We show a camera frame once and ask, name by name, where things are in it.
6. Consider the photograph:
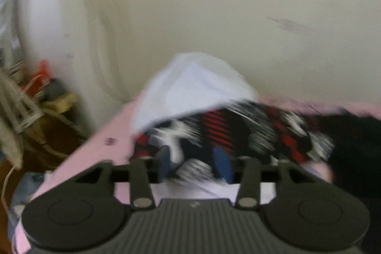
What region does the pink floral bedsheet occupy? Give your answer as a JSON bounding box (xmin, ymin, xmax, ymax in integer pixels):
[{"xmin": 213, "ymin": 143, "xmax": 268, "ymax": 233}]
[{"xmin": 12, "ymin": 93, "xmax": 381, "ymax": 254}]

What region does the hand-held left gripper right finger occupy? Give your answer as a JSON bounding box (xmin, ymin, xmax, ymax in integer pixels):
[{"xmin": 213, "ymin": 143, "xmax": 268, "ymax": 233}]
[{"xmin": 213, "ymin": 147, "xmax": 317, "ymax": 209}]

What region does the black cloth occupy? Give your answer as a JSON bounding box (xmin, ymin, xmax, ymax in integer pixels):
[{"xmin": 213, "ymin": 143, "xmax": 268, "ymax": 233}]
[{"xmin": 312, "ymin": 111, "xmax": 381, "ymax": 186}]

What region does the white curtain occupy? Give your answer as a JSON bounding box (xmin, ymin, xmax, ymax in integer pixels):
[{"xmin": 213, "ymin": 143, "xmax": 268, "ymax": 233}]
[{"xmin": 0, "ymin": 0, "xmax": 24, "ymax": 70}]

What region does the white garment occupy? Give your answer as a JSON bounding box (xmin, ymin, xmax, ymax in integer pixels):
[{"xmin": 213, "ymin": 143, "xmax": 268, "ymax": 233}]
[{"xmin": 131, "ymin": 52, "xmax": 259, "ymax": 138}]

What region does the blue cloth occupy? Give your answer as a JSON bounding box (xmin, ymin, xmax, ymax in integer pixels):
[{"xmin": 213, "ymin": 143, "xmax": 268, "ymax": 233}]
[{"xmin": 10, "ymin": 172, "xmax": 46, "ymax": 214}]

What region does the wall cable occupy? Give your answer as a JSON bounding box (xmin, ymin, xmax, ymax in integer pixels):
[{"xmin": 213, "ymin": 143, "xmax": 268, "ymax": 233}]
[{"xmin": 71, "ymin": 0, "xmax": 128, "ymax": 104}]

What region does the white folded cloth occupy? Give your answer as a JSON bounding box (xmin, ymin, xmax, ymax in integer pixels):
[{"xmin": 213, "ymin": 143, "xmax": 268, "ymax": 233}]
[{"xmin": 149, "ymin": 178, "xmax": 277, "ymax": 201}]

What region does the patterned knit garment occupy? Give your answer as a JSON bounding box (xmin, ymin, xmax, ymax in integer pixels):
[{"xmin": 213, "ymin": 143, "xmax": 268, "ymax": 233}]
[{"xmin": 134, "ymin": 101, "xmax": 337, "ymax": 184}]

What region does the white ironing board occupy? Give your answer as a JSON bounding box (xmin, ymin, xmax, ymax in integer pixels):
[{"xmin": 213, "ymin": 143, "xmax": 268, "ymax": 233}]
[{"xmin": 0, "ymin": 64, "xmax": 45, "ymax": 169}]

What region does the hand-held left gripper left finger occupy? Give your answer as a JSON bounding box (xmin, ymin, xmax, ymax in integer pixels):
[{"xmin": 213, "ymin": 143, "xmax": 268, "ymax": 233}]
[{"xmin": 74, "ymin": 146, "xmax": 172, "ymax": 210}]

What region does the brown wooden furniture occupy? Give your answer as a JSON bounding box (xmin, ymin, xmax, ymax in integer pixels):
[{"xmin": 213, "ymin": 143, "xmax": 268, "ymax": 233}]
[{"xmin": 24, "ymin": 92, "xmax": 96, "ymax": 171}]

